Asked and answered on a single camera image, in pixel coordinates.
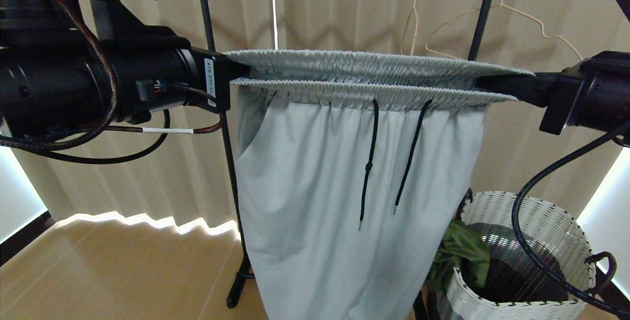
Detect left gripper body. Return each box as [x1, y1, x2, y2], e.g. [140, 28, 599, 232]
[0, 44, 250, 137]

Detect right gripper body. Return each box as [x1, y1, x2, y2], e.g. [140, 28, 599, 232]
[539, 51, 630, 136]

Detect pink clothes hanger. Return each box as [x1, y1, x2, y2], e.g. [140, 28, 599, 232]
[424, 0, 584, 63]
[399, 0, 424, 58]

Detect pale grey shorts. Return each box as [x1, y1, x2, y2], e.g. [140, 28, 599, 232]
[224, 48, 535, 320]

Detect white laundry basket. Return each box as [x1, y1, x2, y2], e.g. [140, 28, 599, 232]
[445, 190, 618, 320]

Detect green garment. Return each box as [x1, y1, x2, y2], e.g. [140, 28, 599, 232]
[425, 219, 492, 293]

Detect beige curtain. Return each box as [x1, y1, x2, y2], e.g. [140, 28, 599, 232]
[0, 0, 630, 237]

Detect black cable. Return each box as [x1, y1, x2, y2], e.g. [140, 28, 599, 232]
[511, 121, 630, 317]
[29, 110, 171, 165]

